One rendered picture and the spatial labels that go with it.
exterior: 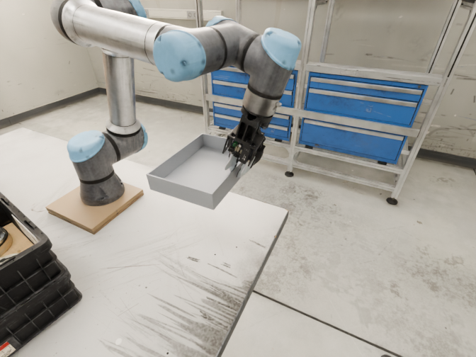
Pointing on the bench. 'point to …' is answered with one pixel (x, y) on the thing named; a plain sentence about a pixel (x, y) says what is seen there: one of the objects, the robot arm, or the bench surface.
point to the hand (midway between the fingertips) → (237, 171)
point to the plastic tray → (196, 173)
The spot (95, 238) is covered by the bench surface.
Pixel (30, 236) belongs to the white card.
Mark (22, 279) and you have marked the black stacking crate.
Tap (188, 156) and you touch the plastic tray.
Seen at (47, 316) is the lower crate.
